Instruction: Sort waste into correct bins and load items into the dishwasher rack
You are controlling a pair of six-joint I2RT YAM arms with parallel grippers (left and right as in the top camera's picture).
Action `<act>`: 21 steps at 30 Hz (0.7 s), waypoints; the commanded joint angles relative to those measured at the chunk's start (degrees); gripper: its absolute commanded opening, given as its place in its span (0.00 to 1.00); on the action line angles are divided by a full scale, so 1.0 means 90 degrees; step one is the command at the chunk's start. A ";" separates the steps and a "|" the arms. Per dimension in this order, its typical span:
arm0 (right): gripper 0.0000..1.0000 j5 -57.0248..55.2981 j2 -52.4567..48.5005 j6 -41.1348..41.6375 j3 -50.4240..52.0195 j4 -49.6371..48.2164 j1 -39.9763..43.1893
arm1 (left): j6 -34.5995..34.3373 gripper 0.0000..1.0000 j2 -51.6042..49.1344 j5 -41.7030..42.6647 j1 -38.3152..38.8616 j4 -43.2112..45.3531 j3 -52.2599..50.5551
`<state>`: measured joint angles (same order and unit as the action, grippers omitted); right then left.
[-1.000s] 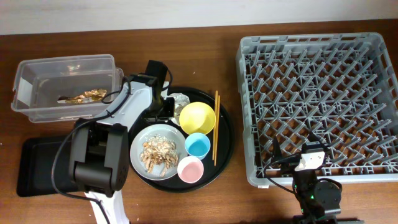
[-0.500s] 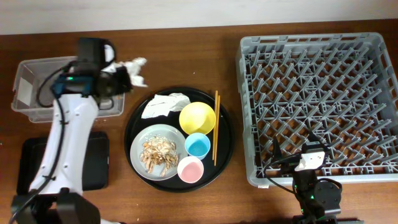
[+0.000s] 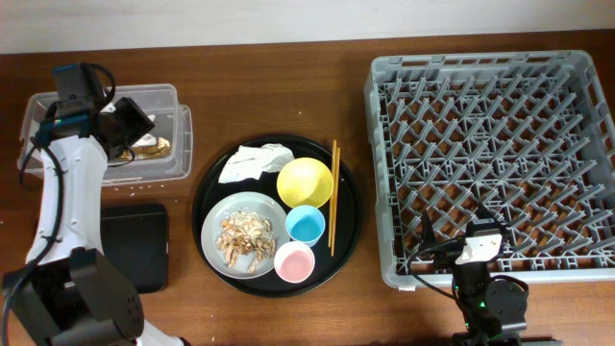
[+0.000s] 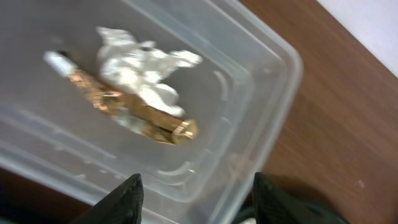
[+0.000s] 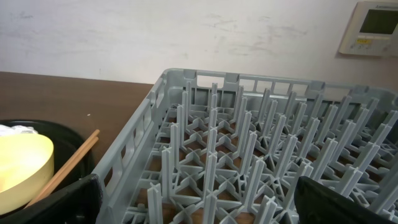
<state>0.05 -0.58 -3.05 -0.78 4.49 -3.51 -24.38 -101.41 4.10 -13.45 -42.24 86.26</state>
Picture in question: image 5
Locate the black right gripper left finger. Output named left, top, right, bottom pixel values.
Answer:
left=1, top=174, right=103, bottom=224

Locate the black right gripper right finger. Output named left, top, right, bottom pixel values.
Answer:
left=294, top=176, right=394, bottom=224

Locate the white paper napkin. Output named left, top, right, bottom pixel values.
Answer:
left=0, top=125, right=38, bottom=136

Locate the grey dishwasher rack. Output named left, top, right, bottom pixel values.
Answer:
left=93, top=68, right=397, bottom=223

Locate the yellow bowl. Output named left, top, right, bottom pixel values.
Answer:
left=1, top=134, right=54, bottom=215

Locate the beige wall control panel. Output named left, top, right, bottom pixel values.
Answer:
left=338, top=1, right=397, bottom=57

